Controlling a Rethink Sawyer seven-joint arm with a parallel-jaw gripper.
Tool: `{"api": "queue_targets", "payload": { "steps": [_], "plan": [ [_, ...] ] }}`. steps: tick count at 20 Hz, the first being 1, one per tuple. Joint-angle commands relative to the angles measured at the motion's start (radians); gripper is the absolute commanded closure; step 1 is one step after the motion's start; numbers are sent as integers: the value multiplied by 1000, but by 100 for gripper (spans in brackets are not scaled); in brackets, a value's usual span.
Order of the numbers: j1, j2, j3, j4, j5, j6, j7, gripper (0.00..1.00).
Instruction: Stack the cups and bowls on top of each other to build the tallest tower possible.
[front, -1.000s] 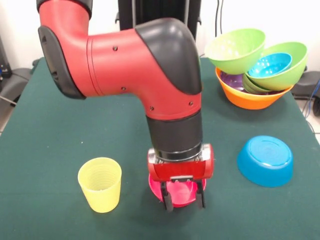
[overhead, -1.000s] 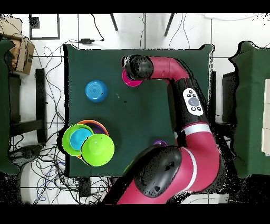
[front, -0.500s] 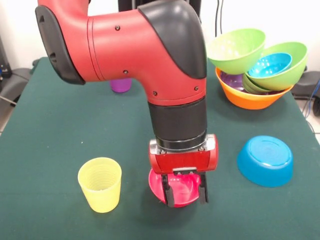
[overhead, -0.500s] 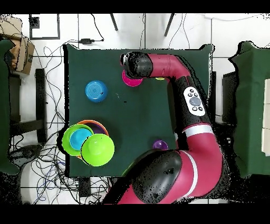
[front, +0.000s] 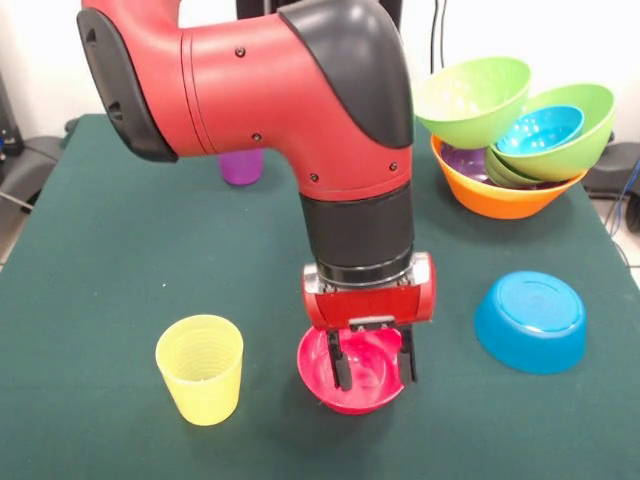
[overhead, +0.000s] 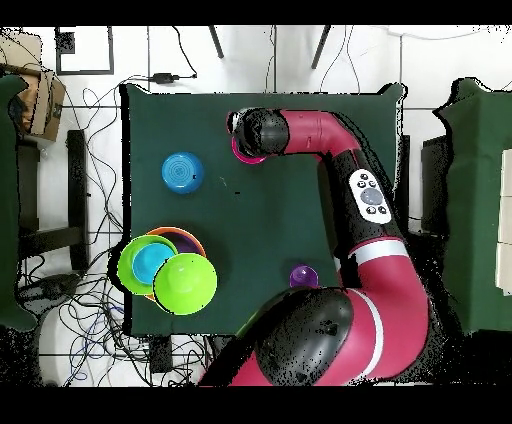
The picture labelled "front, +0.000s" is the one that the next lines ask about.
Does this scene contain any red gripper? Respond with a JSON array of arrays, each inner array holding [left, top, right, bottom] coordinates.
[[301, 252, 437, 392]]

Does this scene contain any red bowl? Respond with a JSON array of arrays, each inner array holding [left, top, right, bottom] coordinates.
[[296, 325, 406, 416]]

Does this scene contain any blue bowl with ribbed bottom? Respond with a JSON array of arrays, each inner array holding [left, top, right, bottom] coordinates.
[[473, 270, 588, 376]]

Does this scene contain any large orange bowl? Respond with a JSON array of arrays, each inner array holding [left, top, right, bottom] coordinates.
[[430, 134, 589, 220]]

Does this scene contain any purple bowl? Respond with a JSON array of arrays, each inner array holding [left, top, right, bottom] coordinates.
[[439, 145, 564, 190]]

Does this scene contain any small green bowl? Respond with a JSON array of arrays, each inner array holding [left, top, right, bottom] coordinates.
[[483, 147, 545, 189]]

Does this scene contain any purple cup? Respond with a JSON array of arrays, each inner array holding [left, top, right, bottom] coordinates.
[[217, 148, 265, 187]]

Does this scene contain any large green bowl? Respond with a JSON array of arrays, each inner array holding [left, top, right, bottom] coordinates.
[[492, 83, 617, 182], [414, 57, 532, 150]]

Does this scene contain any small light blue bowl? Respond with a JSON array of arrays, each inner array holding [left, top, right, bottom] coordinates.
[[494, 104, 586, 155]]

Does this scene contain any yellow ribbed cup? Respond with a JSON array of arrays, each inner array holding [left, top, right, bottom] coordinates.
[[155, 314, 245, 427]]

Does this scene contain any dark green tablecloth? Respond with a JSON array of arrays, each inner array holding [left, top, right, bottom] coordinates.
[[0, 113, 640, 480]]

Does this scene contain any black base with knob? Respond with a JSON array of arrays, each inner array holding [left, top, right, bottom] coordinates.
[[582, 128, 640, 201]]

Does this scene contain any grey chair base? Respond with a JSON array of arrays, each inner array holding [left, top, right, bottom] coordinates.
[[0, 134, 66, 214]]

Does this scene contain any blue cable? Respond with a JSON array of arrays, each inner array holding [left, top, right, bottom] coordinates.
[[605, 158, 640, 239]]

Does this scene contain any black hanging cable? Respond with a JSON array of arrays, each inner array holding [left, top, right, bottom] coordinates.
[[428, 0, 451, 74]]

